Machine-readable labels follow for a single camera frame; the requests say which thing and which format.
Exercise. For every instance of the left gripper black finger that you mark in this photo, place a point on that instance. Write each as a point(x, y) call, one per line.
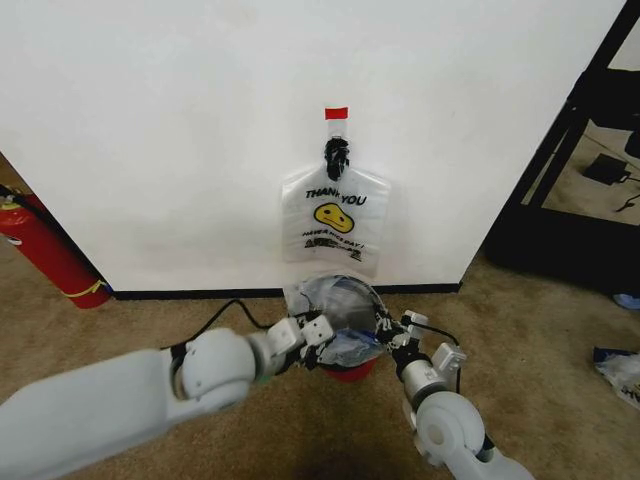
point(332, 350)

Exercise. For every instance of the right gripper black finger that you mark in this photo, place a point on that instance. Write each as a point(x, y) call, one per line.
point(386, 327)
point(409, 339)

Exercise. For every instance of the clear printed bin liner bag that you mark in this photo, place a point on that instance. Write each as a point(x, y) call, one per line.
point(336, 310)

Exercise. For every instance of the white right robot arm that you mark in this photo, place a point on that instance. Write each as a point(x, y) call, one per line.
point(445, 425)

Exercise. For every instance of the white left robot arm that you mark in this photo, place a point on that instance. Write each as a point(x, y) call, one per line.
point(125, 395)

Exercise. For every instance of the red trash bin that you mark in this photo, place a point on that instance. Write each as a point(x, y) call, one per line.
point(349, 371)

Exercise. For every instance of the clear smiley garbage bag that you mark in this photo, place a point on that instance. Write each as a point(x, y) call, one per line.
point(334, 220)

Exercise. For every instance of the crumpled clear plastic bag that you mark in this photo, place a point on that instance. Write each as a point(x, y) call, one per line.
point(619, 376)

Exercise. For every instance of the black baseboard strip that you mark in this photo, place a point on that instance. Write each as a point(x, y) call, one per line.
point(285, 292)

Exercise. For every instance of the red tape strip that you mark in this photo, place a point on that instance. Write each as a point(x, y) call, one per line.
point(336, 113)

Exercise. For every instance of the light blue round object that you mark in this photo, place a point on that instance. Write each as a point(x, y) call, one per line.
point(628, 301)

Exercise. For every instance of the yellow zip tie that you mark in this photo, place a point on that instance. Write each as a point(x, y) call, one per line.
point(91, 289)

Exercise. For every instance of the black power adapter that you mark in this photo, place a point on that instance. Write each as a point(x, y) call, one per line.
point(607, 169)

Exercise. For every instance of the red fire extinguisher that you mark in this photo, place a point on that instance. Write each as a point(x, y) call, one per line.
point(45, 250)

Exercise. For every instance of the black wall hook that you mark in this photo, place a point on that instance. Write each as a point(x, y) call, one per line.
point(336, 158)

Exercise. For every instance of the black metal shelf frame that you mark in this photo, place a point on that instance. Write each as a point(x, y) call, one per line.
point(560, 165)

